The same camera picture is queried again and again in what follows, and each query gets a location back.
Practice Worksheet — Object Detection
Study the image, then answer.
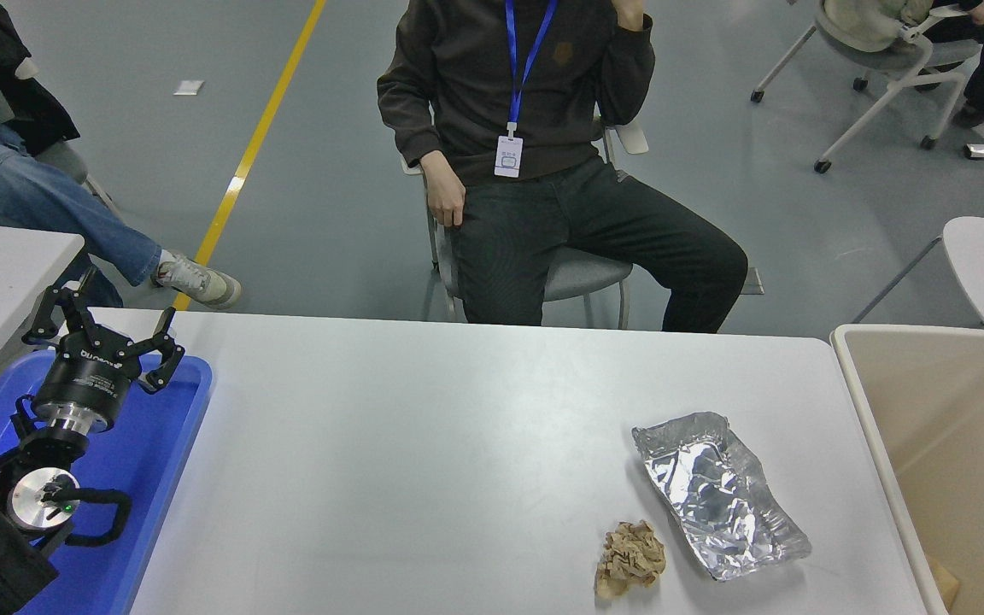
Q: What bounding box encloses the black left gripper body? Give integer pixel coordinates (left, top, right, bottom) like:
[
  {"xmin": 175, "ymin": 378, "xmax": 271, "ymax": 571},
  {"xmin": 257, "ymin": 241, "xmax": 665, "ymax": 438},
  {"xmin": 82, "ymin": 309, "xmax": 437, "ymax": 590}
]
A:
[{"xmin": 33, "ymin": 329, "xmax": 145, "ymax": 421}]

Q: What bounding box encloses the silver foil tray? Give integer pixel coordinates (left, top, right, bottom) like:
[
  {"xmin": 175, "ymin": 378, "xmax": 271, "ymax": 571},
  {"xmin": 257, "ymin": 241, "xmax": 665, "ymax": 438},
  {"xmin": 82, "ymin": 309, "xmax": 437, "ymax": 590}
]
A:
[{"xmin": 631, "ymin": 412, "xmax": 813, "ymax": 583}]

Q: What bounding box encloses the tan paper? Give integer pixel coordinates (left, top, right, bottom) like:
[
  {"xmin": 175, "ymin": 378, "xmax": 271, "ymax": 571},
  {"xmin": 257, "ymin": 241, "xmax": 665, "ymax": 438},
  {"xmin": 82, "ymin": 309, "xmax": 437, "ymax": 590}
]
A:
[{"xmin": 594, "ymin": 518, "xmax": 666, "ymax": 599}]

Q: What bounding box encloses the person's right hand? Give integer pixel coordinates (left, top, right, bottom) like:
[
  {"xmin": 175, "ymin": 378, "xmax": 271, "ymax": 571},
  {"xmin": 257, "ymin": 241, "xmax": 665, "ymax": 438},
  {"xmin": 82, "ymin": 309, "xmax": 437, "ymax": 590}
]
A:
[{"xmin": 420, "ymin": 151, "xmax": 468, "ymax": 229}]

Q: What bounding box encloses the large pale bin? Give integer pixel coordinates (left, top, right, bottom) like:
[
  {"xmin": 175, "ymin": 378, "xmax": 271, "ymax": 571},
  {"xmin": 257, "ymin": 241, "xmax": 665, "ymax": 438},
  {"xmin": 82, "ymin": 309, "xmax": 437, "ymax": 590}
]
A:
[{"xmin": 830, "ymin": 324, "xmax": 984, "ymax": 615}]

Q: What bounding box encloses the blue plastic tray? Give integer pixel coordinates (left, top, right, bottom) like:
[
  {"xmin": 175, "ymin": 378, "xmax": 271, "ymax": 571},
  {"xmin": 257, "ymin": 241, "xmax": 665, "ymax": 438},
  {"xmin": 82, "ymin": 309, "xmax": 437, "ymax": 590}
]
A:
[{"xmin": 0, "ymin": 348, "xmax": 214, "ymax": 615}]

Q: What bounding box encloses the tan cardboard scrap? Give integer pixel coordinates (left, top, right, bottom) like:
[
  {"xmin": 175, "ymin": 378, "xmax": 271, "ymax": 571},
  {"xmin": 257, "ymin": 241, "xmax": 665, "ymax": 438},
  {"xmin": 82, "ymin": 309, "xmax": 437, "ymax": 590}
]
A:
[{"xmin": 926, "ymin": 555, "xmax": 961, "ymax": 609}]

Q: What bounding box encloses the white rolling chair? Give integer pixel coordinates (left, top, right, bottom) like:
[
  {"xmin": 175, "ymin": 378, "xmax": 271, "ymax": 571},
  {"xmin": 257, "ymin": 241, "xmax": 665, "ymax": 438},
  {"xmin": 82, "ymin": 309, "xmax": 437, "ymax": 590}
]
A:
[{"xmin": 751, "ymin": 0, "xmax": 984, "ymax": 174}]

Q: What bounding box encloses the grey chair with white armrests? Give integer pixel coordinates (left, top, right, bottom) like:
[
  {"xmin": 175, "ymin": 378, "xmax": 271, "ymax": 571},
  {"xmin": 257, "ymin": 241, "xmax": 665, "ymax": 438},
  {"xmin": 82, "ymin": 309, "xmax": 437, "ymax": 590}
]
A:
[{"xmin": 401, "ymin": 118, "xmax": 652, "ymax": 331}]

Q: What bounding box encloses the blue lanyard with badge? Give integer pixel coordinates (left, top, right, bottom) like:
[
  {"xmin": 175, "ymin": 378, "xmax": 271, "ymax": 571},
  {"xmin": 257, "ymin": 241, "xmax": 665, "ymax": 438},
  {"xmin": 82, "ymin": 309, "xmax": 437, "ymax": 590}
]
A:
[{"xmin": 495, "ymin": 0, "xmax": 559, "ymax": 179}]

